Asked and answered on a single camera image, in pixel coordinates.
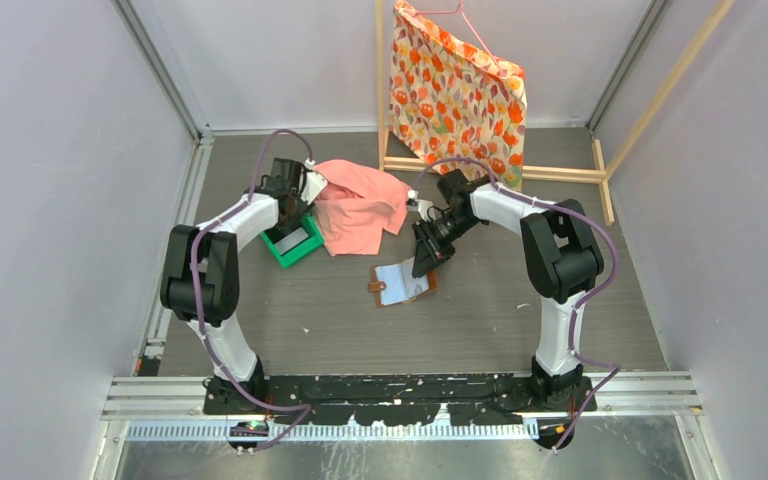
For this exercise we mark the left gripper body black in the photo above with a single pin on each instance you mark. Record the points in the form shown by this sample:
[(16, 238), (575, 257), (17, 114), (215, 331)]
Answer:
[(301, 207)]

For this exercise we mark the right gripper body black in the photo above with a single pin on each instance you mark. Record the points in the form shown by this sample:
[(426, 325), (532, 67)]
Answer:
[(439, 235)]

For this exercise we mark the green card tray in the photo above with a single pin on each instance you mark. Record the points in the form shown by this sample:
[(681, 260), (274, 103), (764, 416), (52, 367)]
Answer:
[(289, 249)]

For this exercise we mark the brown leather card holder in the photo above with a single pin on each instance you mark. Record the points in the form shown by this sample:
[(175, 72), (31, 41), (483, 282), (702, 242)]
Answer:
[(394, 284)]

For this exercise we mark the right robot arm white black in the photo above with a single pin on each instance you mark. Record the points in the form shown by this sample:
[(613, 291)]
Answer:
[(562, 259)]

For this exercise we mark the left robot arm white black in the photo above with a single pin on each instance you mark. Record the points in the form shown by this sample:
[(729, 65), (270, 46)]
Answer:
[(200, 283)]

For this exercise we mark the pink cloth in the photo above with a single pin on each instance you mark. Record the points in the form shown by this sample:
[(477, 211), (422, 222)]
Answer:
[(358, 206)]

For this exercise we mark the floral fabric bag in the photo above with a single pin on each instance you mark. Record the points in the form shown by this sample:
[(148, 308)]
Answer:
[(449, 98)]

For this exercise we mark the pink hanger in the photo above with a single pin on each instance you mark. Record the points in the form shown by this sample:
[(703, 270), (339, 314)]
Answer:
[(459, 10)]

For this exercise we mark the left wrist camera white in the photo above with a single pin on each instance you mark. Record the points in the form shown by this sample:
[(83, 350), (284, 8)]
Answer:
[(313, 183)]

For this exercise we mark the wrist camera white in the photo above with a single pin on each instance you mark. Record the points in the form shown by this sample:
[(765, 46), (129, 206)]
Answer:
[(313, 183), (420, 202)]

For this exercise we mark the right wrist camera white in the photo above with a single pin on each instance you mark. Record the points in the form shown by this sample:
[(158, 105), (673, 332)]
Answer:
[(420, 202)]

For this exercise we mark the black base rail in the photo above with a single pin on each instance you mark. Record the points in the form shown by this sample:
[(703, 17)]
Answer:
[(393, 400)]

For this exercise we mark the wooden rack frame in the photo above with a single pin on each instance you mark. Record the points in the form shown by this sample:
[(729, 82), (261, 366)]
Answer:
[(604, 171)]

